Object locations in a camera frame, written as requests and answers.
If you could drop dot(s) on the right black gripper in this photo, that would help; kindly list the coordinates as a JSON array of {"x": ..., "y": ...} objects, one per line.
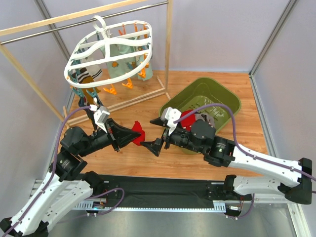
[{"x": 165, "y": 136}]

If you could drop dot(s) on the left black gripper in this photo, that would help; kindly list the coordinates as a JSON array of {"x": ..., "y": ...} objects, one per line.
[{"x": 112, "y": 136}]

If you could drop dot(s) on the navy blue sock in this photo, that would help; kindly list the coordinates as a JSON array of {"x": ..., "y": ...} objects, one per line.
[{"x": 83, "y": 101}]

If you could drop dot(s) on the grey sock red stripes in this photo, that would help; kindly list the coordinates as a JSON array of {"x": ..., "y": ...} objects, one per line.
[{"x": 206, "y": 118}]

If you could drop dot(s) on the white round clip hanger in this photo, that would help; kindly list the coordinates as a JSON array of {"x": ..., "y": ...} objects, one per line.
[{"x": 134, "y": 33}]

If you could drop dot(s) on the red panda sock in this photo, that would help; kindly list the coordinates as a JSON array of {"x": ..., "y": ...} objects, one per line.
[{"x": 187, "y": 122}]

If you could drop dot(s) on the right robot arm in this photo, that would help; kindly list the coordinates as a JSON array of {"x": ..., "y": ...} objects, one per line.
[{"x": 290, "y": 178}]

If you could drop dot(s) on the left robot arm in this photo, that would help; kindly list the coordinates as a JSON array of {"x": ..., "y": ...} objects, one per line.
[{"x": 45, "y": 209}]

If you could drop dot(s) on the mustard yellow sock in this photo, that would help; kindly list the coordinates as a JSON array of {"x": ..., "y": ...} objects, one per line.
[{"x": 86, "y": 80}]

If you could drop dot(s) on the mint green cartoon sock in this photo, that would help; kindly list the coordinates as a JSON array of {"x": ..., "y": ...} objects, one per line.
[{"x": 145, "y": 73}]

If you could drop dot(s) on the olive green plastic basket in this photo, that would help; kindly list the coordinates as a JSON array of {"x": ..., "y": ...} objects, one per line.
[{"x": 204, "y": 91}]

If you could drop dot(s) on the white sock black stripes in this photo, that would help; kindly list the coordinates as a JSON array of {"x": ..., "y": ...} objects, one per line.
[{"x": 95, "y": 71}]

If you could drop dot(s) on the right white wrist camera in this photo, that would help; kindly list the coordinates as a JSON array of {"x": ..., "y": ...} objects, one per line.
[{"x": 169, "y": 117}]

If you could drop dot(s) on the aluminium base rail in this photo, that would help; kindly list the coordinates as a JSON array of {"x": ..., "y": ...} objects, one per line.
[{"x": 116, "y": 195}]

